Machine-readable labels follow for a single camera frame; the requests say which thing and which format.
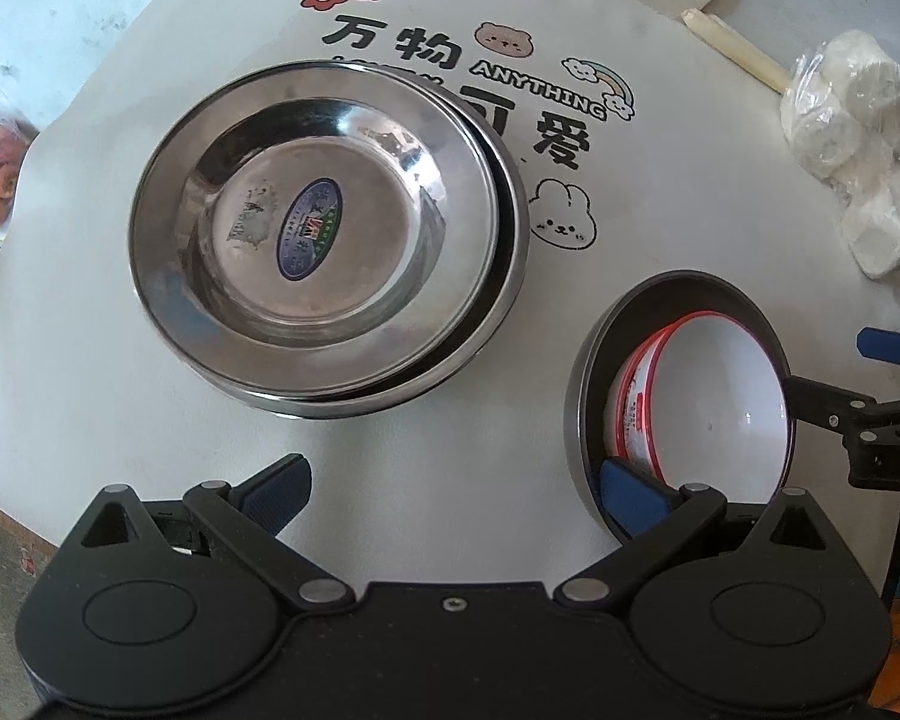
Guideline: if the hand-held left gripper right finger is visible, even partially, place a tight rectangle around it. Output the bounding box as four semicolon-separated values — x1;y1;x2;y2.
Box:
555;456;835;607

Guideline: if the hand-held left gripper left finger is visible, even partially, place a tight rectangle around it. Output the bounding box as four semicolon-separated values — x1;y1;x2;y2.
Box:
79;453;353;613

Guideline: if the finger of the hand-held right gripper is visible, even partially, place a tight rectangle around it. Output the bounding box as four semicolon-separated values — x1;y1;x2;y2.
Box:
782;373;872;434
856;328;900;366

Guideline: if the white bowl with red rim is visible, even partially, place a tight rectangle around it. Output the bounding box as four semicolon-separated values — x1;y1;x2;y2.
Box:
649;313;797;502
604;324;692;482

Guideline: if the steel bowl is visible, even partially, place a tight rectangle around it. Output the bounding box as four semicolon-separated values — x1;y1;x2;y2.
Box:
562;270;797;545

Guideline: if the steel plate with oval sticker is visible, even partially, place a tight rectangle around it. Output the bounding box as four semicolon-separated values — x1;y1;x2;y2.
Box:
127;60;500;400

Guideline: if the plain steel plate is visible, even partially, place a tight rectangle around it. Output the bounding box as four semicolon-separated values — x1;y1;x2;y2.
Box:
217;64;532;419

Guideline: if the plastic bag of white buns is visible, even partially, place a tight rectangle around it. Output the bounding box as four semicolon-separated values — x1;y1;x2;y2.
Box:
778;30;900;280

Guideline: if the white printed table mat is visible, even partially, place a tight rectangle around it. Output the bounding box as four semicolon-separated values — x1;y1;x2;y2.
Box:
0;0;900;601

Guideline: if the cream stick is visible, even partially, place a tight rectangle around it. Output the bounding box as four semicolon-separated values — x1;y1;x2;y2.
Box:
680;7;794;95

